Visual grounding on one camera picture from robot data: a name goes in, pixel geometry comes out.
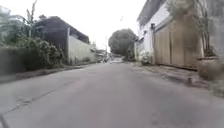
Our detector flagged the green bushes and plants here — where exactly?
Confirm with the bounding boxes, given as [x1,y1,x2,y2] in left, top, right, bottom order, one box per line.
[0,0,66,73]

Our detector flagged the grey concrete road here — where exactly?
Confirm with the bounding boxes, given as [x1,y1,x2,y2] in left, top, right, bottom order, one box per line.
[0,59,224,128]

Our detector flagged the potted tree in concrete planter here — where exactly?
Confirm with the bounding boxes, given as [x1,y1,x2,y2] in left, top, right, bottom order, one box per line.
[191,0,224,81]

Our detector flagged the rough paved verge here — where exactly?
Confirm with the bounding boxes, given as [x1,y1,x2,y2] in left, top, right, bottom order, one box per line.
[133,61,224,99]

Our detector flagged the grey low wall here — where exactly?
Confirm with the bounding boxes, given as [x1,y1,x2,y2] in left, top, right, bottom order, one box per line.
[0,46,41,76]

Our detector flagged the pale leafy plants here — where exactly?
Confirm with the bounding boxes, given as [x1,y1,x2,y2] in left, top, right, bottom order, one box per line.
[137,49,155,66]

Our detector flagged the large round tree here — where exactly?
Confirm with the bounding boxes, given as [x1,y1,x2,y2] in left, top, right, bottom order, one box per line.
[108,28,138,61]

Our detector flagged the concrete kerb strip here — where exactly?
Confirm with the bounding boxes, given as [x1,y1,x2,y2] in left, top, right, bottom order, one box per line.
[0,63,98,84]

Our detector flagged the dark building with white wall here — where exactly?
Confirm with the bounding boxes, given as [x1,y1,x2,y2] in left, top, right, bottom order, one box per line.
[33,15,98,65]

